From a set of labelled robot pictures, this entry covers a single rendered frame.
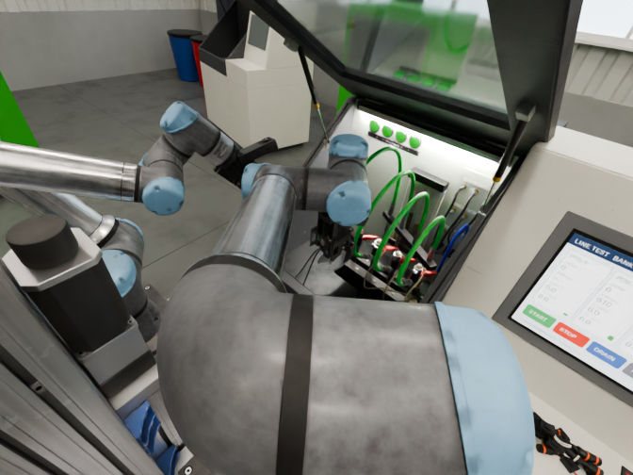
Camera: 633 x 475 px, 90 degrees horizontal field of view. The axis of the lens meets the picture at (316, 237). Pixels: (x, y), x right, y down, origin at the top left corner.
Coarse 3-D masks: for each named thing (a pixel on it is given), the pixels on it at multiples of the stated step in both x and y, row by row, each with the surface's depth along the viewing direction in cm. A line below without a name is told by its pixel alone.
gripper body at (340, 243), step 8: (320, 216) 68; (328, 216) 70; (320, 224) 71; (328, 224) 70; (336, 224) 70; (312, 232) 73; (320, 232) 72; (328, 232) 72; (336, 232) 72; (344, 232) 73; (352, 232) 74; (320, 240) 74; (328, 240) 70; (336, 240) 71; (344, 240) 72; (320, 248) 75; (328, 248) 72; (336, 248) 73; (344, 248) 76; (328, 256) 73; (336, 256) 74
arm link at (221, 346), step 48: (288, 192) 46; (240, 240) 30; (288, 240) 40; (192, 288) 22; (240, 288) 21; (192, 336) 18; (240, 336) 17; (192, 384) 17; (240, 384) 16; (192, 432) 17; (240, 432) 16
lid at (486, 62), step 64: (256, 0) 75; (320, 0) 62; (384, 0) 51; (448, 0) 43; (512, 0) 35; (576, 0) 34; (320, 64) 105; (384, 64) 81; (448, 64) 63; (512, 64) 48; (512, 128) 78
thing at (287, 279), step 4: (284, 272) 119; (288, 272) 120; (284, 276) 118; (288, 276) 118; (292, 276) 118; (284, 280) 116; (288, 280) 116; (292, 280) 116; (296, 280) 117; (284, 284) 116; (288, 284) 115; (292, 284) 115; (296, 284) 115; (300, 284) 116; (288, 288) 116; (292, 288) 114; (296, 288) 114; (300, 288) 114; (304, 288) 114; (288, 292) 117; (292, 292) 115; (296, 292) 113; (300, 292) 112; (304, 292) 113; (308, 292) 113; (312, 292) 113
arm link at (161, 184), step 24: (0, 144) 52; (0, 168) 51; (24, 168) 53; (48, 168) 54; (72, 168) 56; (96, 168) 58; (120, 168) 60; (144, 168) 62; (168, 168) 66; (72, 192) 58; (96, 192) 59; (120, 192) 60; (144, 192) 61; (168, 192) 61
